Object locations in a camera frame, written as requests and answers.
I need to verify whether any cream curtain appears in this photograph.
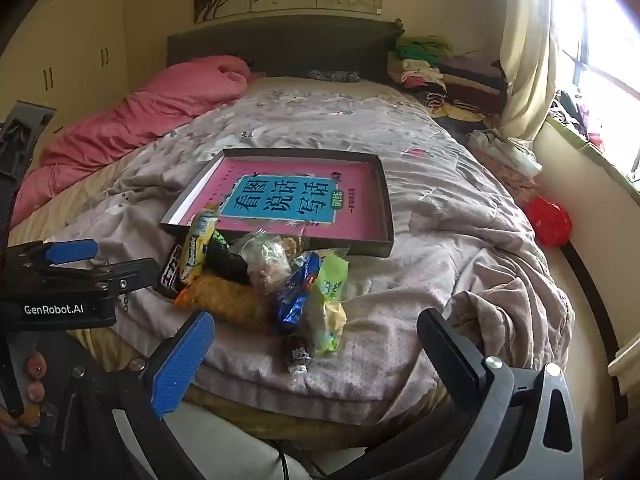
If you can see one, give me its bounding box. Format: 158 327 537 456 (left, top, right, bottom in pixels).
500 0 558 143

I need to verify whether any dark green pea packet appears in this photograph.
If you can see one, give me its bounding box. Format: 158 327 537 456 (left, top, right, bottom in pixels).
207 230 251 286

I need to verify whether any person's left hand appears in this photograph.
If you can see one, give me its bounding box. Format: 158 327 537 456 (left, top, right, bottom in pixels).
0 350 51 436

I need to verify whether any black snack bar packet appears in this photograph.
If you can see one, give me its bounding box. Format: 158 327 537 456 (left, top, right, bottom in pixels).
157 242 187 297

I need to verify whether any grey floral blanket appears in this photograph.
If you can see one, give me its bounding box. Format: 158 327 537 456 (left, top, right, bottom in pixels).
45 77 576 421

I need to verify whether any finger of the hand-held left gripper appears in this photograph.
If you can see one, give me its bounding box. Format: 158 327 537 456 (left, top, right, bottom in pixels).
20 257 160 301
5 239 99 281

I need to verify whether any clear snack bag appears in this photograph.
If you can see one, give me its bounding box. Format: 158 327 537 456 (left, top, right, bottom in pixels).
230 227 308 298

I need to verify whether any dark shallow box tray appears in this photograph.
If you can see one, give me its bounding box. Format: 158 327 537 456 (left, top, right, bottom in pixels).
160 148 396 258

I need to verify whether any pink quilt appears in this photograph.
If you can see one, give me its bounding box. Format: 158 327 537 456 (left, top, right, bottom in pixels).
10 55 253 231

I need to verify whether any yellow snack packet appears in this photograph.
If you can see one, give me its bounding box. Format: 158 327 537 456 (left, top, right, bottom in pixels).
179 209 219 286

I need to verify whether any pile of folded clothes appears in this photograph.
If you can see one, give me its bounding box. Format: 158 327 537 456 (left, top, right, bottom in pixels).
387 35 511 126

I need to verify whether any pink book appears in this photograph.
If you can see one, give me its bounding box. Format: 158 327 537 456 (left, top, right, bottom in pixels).
172 157 388 243

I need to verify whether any brown floral cloth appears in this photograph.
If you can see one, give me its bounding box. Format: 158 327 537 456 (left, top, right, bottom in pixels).
475 150 541 206

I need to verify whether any dark patterned pillow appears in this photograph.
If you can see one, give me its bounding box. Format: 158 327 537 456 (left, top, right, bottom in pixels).
307 69 362 83

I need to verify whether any blue cookie packet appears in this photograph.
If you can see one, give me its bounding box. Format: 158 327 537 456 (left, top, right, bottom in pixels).
272 251 322 333

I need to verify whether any orange biscuit packet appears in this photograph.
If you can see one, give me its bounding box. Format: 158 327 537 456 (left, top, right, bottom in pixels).
174 272 273 328

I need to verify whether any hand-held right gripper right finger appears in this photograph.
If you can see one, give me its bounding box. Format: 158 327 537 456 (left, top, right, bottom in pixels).
350 307 586 480

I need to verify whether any red plastic bag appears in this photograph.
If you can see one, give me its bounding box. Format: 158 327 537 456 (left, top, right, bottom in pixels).
524 195 572 247

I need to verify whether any window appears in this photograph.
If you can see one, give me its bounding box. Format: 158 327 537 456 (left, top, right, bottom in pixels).
550 0 640 183

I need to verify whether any striped beige bedsheet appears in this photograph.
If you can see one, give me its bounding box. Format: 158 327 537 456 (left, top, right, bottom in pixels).
7 157 151 361

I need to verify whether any small dark cake packet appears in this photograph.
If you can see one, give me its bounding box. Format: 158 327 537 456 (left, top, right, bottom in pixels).
285 335 315 375

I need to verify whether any white crumpled cloth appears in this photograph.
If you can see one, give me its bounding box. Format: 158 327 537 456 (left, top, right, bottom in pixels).
467 129 543 176

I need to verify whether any cream wardrobe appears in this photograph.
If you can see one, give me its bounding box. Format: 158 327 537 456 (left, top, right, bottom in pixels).
0 0 131 131

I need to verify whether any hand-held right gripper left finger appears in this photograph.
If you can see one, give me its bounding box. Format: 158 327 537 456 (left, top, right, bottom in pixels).
60 310 216 480

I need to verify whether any clutter on windowsill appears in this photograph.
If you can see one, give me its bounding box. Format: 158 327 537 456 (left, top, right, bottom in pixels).
547 90 606 151

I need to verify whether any dark headboard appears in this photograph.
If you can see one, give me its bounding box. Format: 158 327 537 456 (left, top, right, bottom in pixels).
166 15 406 83

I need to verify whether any light green snack packet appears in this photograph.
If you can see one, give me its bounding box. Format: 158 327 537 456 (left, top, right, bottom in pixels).
305 252 349 356

